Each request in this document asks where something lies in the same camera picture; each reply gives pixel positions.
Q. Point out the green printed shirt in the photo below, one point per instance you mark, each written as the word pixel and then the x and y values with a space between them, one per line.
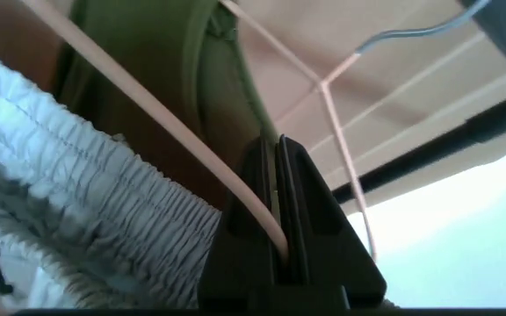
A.
pixel 161 52

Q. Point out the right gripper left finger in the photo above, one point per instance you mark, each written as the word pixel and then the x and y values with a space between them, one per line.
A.
pixel 240 272

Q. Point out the pale grey garment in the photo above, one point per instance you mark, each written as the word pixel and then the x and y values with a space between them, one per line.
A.
pixel 81 197

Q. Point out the black clothes rack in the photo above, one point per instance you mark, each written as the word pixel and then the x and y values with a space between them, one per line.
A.
pixel 455 140

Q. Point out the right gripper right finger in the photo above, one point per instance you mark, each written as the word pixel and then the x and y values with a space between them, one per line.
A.
pixel 332 267

